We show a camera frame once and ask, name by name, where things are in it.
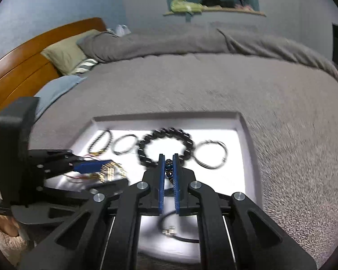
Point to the light blue blanket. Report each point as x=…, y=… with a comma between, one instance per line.
x=53, y=90

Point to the grey fleece bed blanket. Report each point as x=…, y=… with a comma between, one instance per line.
x=291, y=111

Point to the wooden headboard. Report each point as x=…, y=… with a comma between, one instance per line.
x=24, y=71

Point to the green folded cloth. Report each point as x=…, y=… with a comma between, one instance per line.
x=183, y=6

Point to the striped grey white pillow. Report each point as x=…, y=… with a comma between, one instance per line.
x=84, y=66

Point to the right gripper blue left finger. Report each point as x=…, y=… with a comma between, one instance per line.
x=152, y=204

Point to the pink items on shelf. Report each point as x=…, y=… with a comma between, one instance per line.
x=247, y=8

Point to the grey rolled duvet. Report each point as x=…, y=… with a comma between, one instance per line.
x=192, y=39

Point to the person's left hand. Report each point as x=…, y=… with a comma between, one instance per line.
x=9, y=226

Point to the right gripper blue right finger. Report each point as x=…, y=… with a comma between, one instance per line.
x=185, y=203

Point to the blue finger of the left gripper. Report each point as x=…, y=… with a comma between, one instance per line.
x=109, y=190
x=90, y=166

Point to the wooden window shelf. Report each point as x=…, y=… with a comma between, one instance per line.
x=218, y=10

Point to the olive green pillow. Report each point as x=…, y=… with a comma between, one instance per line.
x=65, y=54

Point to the white plastic bag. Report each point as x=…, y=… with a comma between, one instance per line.
x=119, y=31

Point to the black clothing pile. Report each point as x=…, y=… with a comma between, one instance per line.
x=218, y=3

